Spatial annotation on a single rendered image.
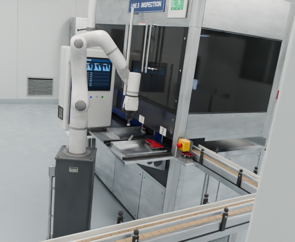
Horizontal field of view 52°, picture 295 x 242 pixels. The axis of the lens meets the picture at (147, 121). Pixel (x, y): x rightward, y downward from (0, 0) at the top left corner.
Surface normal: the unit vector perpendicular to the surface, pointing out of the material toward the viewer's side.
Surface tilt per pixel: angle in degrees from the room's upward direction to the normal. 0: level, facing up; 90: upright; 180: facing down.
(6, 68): 90
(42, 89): 90
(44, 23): 90
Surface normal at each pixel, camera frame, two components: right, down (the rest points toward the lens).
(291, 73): -0.86, 0.04
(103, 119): 0.59, 0.27
